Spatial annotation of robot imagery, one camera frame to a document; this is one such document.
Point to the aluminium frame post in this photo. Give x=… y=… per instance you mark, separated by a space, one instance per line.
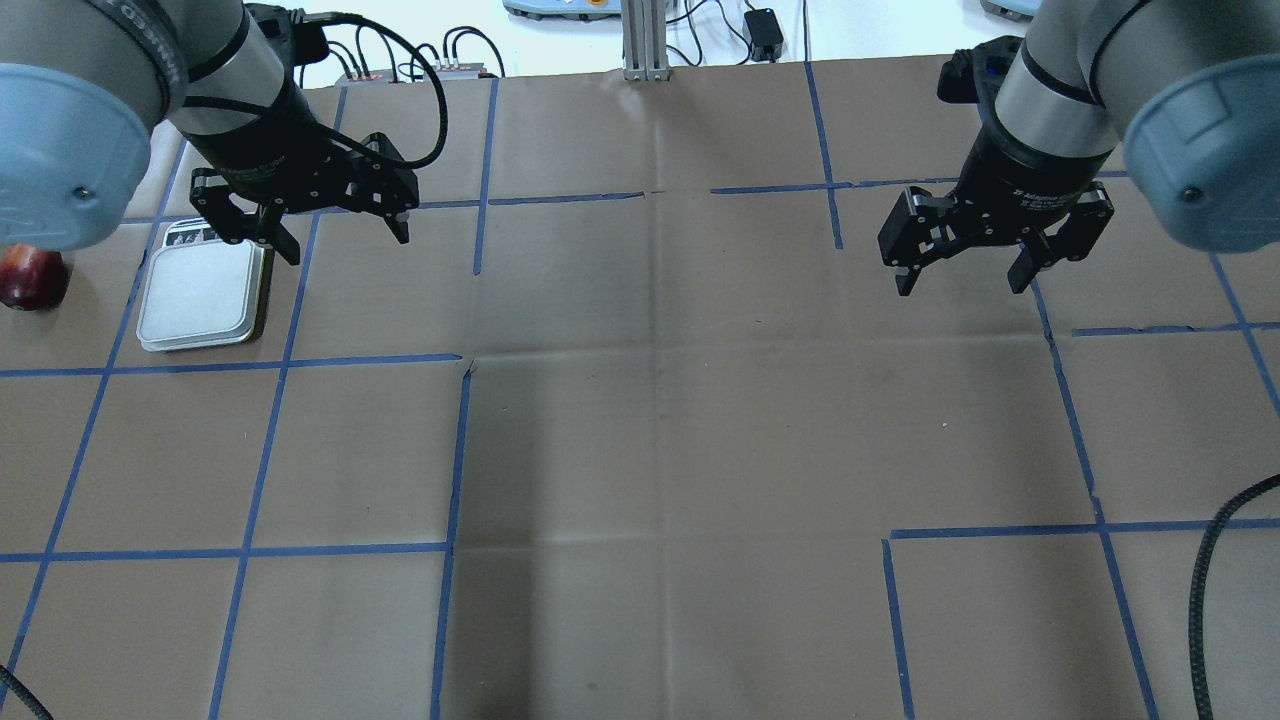
x=644 y=41

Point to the grey usb hub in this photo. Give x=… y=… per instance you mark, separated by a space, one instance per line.
x=405 y=72

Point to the red yellow mango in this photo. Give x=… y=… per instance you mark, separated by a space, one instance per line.
x=33 y=279

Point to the black power adapter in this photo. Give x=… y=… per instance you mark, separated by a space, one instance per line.
x=763 y=34

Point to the silver kitchen scale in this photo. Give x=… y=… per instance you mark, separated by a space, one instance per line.
x=200 y=291

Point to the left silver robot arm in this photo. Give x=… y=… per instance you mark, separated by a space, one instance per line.
x=85 y=83

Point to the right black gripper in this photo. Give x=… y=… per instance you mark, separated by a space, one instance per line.
x=1022 y=167

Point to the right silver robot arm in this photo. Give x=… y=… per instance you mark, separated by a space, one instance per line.
x=1186 y=89

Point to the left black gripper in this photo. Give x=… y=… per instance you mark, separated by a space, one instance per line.
x=277 y=147

